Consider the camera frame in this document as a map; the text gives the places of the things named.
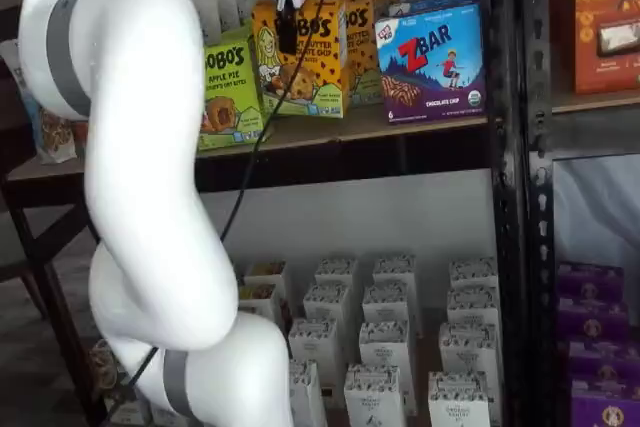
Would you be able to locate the white and blue snack bag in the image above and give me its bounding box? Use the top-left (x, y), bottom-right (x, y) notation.
top-left (0, 39), bottom-right (32, 103)

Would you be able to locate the white floral print box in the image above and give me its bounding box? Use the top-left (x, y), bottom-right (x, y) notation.
top-left (447, 256), bottom-right (500, 294)
top-left (287, 318), bottom-right (340, 388)
top-left (438, 321), bottom-right (500, 379)
top-left (343, 363), bottom-right (407, 427)
top-left (313, 257), bottom-right (360, 291)
top-left (427, 370), bottom-right (492, 427)
top-left (302, 283), bottom-right (352, 328)
top-left (372, 254), bottom-right (417, 288)
top-left (288, 359), bottom-right (329, 427)
top-left (358, 320), bottom-right (412, 373)
top-left (361, 280), bottom-right (410, 327)
top-left (446, 288), bottom-right (502, 329)

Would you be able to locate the purple snack box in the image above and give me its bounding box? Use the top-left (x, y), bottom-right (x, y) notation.
top-left (566, 340), bottom-right (640, 389)
top-left (556, 261), bottom-right (626, 302)
top-left (568, 379), bottom-right (640, 427)
top-left (556, 296), bottom-right (630, 344)

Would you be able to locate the white stand-up pouch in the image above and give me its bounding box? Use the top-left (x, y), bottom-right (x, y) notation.
top-left (196, 0), bottom-right (225, 47)
top-left (217, 0), bottom-right (254, 34)

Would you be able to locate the yellow nut snack box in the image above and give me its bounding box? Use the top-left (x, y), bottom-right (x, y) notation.
top-left (238, 260), bottom-right (289, 293)
top-left (237, 282), bottom-right (280, 323)

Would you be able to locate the clear granola snack bag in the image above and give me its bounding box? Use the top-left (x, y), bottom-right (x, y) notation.
top-left (22, 91), bottom-right (90, 165)

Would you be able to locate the black metal shelf rack frame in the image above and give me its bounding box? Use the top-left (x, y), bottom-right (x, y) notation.
top-left (519, 0), bottom-right (640, 427)
top-left (0, 0), bottom-right (524, 427)

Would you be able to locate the green Bobo's apple pie box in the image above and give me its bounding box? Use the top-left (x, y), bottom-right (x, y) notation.
top-left (196, 35), bottom-right (267, 152)

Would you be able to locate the dark furniture frame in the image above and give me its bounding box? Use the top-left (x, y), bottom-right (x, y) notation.
top-left (0, 181), bottom-right (109, 427)

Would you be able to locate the white small cartons group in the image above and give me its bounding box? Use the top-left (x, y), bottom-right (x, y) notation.
top-left (234, 246), bottom-right (501, 427)

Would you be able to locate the large orange illustrated box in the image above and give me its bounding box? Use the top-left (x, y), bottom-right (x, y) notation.
top-left (573, 0), bottom-right (640, 95)

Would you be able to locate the long black cable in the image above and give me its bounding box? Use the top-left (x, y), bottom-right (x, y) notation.
top-left (117, 0), bottom-right (331, 393)

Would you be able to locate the brown shelf board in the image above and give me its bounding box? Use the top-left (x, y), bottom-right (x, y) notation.
top-left (549, 89), bottom-right (640, 116)
top-left (7, 114), bottom-right (491, 183)

